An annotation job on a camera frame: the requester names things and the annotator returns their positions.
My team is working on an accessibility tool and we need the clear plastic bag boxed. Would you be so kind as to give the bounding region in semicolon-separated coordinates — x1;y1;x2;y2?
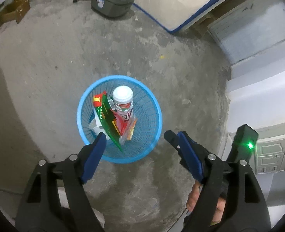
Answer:
88;111;105;135

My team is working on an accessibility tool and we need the green snack bag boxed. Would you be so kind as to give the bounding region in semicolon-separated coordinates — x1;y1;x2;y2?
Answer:
92;91;123;152

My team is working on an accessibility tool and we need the white AD drink bottle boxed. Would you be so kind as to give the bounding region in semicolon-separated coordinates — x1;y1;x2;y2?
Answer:
112;85;134;122

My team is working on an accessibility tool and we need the blue plastic trash basket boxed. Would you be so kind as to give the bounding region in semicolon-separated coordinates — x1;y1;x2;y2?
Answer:
76;75;162;164

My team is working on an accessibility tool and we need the person right hand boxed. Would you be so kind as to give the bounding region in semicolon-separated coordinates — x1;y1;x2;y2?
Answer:
186;180;226;225

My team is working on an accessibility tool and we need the orange snack bag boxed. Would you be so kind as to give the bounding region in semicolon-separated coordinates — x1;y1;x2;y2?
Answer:
112;112;138;145

